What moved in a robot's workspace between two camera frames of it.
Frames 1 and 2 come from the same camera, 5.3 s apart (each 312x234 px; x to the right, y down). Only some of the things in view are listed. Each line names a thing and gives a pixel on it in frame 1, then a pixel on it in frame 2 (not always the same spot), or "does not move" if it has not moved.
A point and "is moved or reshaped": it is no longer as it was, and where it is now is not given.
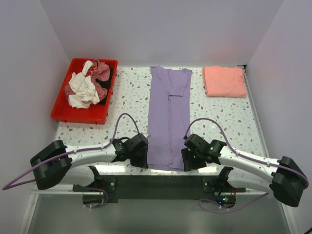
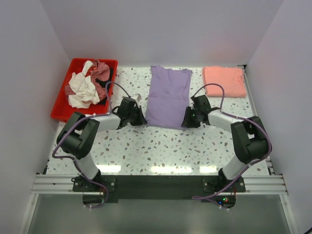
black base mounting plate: (159, 187) does not move
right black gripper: (189, 161) -> (191, 118)
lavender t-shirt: (169, 117) is moved or reshaped
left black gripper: (142, 158) -> (136, 116)
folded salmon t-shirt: (224, 81) does not move
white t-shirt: (84, 93) does not move
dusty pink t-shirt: (101, 71) does not move
